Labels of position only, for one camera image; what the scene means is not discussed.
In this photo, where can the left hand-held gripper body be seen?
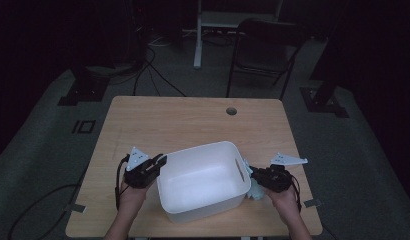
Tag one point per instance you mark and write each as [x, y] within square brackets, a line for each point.
[139, 175]

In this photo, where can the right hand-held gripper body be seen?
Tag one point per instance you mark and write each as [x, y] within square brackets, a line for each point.
[276, 178]

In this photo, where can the light blue cloth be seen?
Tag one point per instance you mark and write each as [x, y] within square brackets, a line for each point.
[258, 194]

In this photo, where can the white plastic bin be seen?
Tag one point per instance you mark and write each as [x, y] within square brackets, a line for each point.
[203, 180]

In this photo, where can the person's left hand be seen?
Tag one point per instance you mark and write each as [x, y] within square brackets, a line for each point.
[134, 198]

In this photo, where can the person's right hand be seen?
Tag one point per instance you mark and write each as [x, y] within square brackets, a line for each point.
[286, 201]

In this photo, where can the grey tape strip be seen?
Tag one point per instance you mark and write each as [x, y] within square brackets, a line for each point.
[312, 203]
[75, 208]

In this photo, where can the black stand base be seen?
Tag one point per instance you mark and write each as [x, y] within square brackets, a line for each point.
[86, 90]
[323, 103]

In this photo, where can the black folding chair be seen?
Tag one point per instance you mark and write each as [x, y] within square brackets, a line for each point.
[269, 35]

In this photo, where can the white desk frame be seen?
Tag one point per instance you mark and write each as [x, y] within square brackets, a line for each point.
[198, 50]

